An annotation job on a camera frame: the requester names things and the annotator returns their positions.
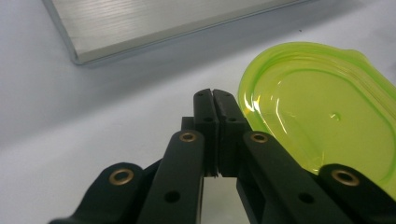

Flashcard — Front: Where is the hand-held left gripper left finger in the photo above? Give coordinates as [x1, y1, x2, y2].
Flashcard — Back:
[136, 88, 220, 224]

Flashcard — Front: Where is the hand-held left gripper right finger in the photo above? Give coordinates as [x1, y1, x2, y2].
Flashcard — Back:
[212, 89, 353, 224]

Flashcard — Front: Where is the green translucent plastic lid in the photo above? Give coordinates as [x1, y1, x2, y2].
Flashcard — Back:
[237, 41, 396, 201]

